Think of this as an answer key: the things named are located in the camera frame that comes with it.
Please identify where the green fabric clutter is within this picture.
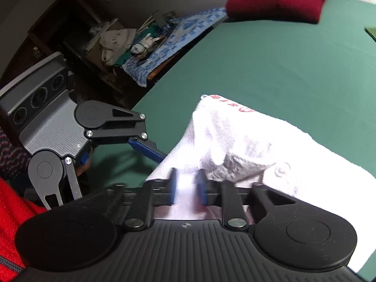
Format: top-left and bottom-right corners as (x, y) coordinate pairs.
(114, 23), (161, 66)

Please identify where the red object at edge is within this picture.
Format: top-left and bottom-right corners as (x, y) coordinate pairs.
(0, 179), (46, 281)

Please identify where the white paper bag clutter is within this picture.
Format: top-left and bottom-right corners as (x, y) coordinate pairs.
(99, 29), (136, 66)

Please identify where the white polo shirt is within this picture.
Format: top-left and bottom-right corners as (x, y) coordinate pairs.
(150, 95), (375, 272)

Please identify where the dark green knit sweater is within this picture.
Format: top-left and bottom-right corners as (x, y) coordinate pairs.
(364, 27), (376, 41)

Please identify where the person's left hand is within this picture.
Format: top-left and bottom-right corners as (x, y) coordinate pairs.
(74, 147), (94, 177)

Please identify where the folded dark red sweater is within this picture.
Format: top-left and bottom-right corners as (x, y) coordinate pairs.
(226, 0), (326, 24)

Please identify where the blue white patterned cloth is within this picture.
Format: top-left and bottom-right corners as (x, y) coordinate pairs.
(121, 7), (227, 87)

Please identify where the small white plush toy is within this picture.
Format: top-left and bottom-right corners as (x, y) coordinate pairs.
(131, 33), (161, 55)

